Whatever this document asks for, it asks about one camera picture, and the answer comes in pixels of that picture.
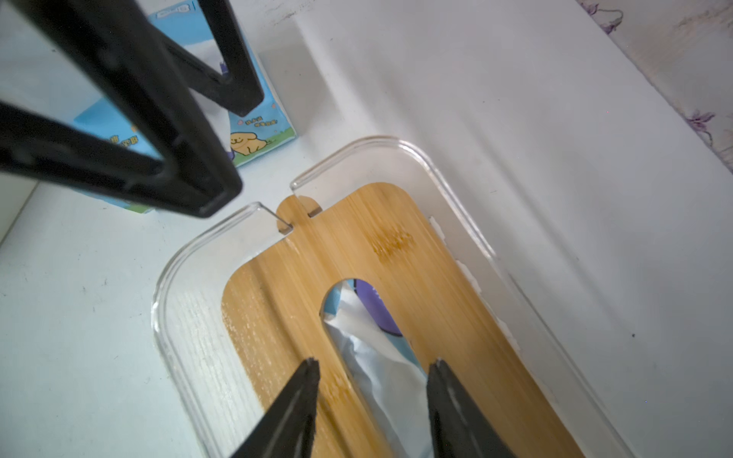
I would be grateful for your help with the blue tissue paper pack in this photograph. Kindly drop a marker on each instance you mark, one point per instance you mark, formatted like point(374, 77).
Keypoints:
point(382, 364)

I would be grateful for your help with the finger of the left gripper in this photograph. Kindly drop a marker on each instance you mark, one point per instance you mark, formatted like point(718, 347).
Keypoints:
point(114, 45)
point(239, 91)

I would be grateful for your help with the bamboo tissue box lid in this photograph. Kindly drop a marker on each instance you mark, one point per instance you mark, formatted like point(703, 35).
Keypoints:
point(272, 311)

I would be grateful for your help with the clear plastic tissue box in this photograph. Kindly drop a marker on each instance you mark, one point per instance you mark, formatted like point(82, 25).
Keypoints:
point(207, 370)

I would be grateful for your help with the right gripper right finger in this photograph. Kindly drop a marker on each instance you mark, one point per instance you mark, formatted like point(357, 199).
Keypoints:
point(458, 427)

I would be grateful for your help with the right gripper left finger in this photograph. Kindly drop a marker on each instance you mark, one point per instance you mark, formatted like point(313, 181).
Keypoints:
point(288, 427)

